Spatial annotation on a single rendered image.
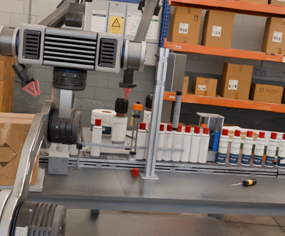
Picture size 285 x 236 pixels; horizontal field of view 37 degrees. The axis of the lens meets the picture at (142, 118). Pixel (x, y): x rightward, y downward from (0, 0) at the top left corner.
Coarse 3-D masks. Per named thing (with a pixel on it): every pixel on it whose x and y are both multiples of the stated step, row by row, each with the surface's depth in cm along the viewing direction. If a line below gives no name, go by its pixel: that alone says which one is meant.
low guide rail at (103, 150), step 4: (56, 148) 227; (68, 148) 228; (84, 148) 230; (88, 148) 230; (100, 148) 231; (104, 148) 232; (104, 152) 232; (108, 152) 232; (112, 152) 233; (116, 152) 233; (120, 152) 234; (124, 152) 234; (128, 152) 234
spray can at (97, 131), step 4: (96, 120) 224; (100, 120) 224; (96, 124) 224; (100, 124) 225; (96, 128) 223; (100, 128) 224; (92, 132) 225; (96, 132) 224; (100, 132) 225; (92, 136) 225; (96, 136) 224; (100, 136) 225; (92, 140) 225; (96, 140) 224; (100, 140) 226; (92, 148) 226; (96, 148) 225; (92, 152) 226; (96, 152) 226; (92, 156) 226; (96, 156) 226
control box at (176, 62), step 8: (168, 56) 209; (176, 56) 208; (184, 56) 218; (168, 64) 209; (176, 64) 210; (184, 64) 221; (168, 72) 210; (176, 72) 212; (184, 72) 223; (168, 80) 210; (176, 80) 214; (168, 88) 210; (176, 88) 216
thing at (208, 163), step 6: (72, 156) 222; (84, 156) 225; (90, 156) 226; (102, 156) 229; (108, 156) 230; (114, 156) 232; (120, 156) 233; (126, 156) 234; (162, 162) 231; (168, 162) 232; (174, 162) 233; (180, 162) 234; (186, 162) 236; (210, 162) 242; (258, 168) 242; (264, 168) 242; (270, 168) 244
